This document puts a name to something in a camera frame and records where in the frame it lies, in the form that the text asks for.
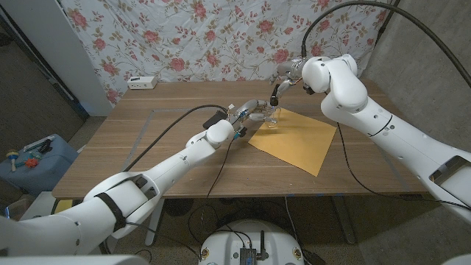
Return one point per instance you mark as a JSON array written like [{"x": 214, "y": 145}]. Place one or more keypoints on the white cabinet panel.
[{"x": 62, "y": 48}]

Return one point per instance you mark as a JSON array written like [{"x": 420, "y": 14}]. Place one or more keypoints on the black round floor disc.
[{"x": 178, "y": 207}]

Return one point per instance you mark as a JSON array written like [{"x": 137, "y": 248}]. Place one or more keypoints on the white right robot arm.
[{"x": 386, "y": 125}]

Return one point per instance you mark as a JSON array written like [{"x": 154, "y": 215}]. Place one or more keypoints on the floral rose backdrop cloth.
[{"x": 228, "y": 40}]

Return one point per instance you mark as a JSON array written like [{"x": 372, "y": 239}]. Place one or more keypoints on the yellow and black sign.
[{"x": 63, "y": 205}]

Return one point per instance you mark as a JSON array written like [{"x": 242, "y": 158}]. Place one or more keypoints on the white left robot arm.
[{"x": 162, "y": 167}]

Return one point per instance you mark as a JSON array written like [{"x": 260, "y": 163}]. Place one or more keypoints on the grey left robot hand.
[{"x": 250, "y": 106}]

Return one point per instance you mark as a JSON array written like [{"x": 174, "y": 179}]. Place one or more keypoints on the white robot torso rim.
[{"x": 73, "y": 260}]

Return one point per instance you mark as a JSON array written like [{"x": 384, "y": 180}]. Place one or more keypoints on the grey table leg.
[{"x": 344, "y": 221}]

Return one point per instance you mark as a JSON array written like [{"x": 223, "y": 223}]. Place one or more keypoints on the yellow and blue maraca toy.
[{"x": 12, "y": 156}]

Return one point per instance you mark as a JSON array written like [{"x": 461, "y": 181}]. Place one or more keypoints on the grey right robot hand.
[{"x": 294, "y": 70}]

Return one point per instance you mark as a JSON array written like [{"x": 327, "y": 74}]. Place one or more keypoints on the orange toy piece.
[{"x": 31, "y": 162}]

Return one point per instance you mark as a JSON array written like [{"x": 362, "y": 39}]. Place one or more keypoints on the small black wallet case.
[{"x": 214, "y": 119}]

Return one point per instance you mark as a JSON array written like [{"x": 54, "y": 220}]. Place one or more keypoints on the clear plastic dispenser bottle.
[{"x": 274, "y": 119}]

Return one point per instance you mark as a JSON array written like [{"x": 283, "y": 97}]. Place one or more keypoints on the white robot torso base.
[{"x": 228, "y": 244}]

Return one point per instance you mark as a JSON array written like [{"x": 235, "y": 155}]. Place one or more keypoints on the white table leg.
[{"x": 154, "y": 224}]

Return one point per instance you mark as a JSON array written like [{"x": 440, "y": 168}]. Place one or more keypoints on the white power strip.
[{"x": 141, "y": 82}]

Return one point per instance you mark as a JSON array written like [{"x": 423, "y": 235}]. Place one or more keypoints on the yellow paper envelope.
[{"x": 294, "y": 143}]

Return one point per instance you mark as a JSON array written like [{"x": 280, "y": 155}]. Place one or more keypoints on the white flat tool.
[{"x": 37, "y": 144}]

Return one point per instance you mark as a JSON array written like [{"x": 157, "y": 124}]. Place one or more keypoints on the black toy piece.
[{"x": 45, "y": 146}]

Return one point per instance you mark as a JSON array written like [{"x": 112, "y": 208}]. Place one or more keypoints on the blue storage box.
[{"x": 44, "y": 173}]

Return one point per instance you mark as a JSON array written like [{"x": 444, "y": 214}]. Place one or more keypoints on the black backdrop pole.
[{"x": 386, "y": 20}]

